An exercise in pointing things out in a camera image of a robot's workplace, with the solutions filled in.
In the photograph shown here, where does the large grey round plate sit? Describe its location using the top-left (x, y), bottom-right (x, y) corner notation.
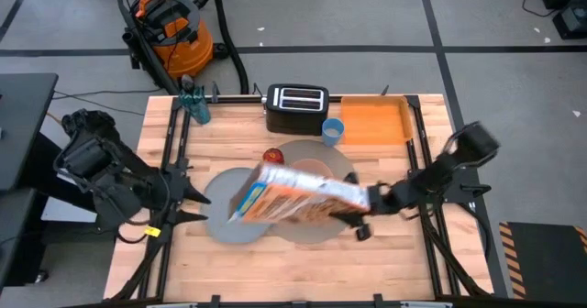
top-left (269, 138), bottom-right (359, 246)

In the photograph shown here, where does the orange and black shop vacuum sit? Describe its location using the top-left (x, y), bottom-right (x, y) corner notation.
top-left (114, 0), bottom-right (229, 96)

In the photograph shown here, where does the black mat with hazard stripes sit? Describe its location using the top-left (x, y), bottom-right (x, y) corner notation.
top-left (498, 220), bottom-right (587, 301)

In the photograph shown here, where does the teal patterned tumbler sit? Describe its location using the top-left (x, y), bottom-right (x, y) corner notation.
top-left (178, 74), bottom-right (213, 126)

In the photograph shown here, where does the red apple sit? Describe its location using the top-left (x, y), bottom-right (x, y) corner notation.
top-left (261, 148), bottom-right (286, 167)

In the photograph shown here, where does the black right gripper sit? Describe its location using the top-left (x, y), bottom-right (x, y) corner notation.
top-left (327, 171), bottom-right (397, 242)

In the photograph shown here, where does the orange cereal box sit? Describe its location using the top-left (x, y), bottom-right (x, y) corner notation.
top-left (227, 160), bottom-right (372, 226)

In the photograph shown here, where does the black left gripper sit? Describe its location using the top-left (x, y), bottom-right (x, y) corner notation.
top-left (157, 158), bottom-right (213, 237)

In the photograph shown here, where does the white flat sheet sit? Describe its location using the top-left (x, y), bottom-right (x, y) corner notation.
top-left (40, 196), bottom-right (100, 224)

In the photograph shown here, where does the light blue cup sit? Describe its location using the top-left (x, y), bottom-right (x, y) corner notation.
top-left (321, 117), bottom-right (346, 149)

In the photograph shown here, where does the black desk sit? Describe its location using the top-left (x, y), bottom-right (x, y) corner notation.
top-left (0, 72), bottom-right (123, 291)

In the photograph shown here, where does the black vacuum hose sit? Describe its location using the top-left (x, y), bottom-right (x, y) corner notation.
top-left (172, 0), bottom-right (250, 95)

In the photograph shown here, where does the black metal table frame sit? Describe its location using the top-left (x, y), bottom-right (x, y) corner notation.
top-left (109, 92), bottom-right (495, 308)

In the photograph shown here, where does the black two-slot toaster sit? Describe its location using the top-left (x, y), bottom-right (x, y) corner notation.
top-left (264, 83), bottom-right (331, 137)

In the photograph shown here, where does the black floor cable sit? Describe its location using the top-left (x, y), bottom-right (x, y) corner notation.
top-left (51, 87), bottom-right (162, 117)

